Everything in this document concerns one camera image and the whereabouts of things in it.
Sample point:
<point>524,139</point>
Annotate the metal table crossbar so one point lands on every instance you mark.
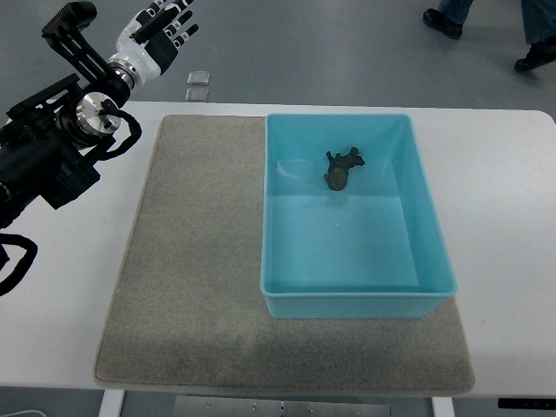
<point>211,406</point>

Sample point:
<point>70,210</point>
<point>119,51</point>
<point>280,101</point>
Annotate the black table control panel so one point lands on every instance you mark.
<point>527,403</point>

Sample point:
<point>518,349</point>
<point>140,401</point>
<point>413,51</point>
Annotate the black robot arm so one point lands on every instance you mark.
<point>54,139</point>

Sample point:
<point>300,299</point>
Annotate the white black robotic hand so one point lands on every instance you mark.
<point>150,42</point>

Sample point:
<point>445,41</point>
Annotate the brown toy hippo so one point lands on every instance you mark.
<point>337,175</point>

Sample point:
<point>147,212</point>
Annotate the grey felt mat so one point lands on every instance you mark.
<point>188,312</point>

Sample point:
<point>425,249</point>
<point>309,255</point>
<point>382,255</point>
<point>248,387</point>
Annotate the blue plastic box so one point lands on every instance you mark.
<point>371,250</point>

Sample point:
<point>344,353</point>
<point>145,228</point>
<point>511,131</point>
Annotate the lower floor socket plate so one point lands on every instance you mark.
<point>197,95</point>

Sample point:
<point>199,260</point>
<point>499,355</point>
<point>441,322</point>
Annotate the person black shoe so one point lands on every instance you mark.
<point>439,22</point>
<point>538,55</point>

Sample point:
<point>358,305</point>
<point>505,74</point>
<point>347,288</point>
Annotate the person right black shoe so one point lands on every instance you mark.
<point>538,55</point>

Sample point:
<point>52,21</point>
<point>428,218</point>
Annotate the person left black shoe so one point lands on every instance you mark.
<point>439,22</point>

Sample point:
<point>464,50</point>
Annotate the white right table leg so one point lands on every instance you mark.
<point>443,407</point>

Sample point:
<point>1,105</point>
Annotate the white left table leg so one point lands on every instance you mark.
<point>112,402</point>

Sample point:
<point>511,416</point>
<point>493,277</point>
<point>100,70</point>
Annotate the white table leg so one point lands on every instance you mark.
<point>443,407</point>
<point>112,402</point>

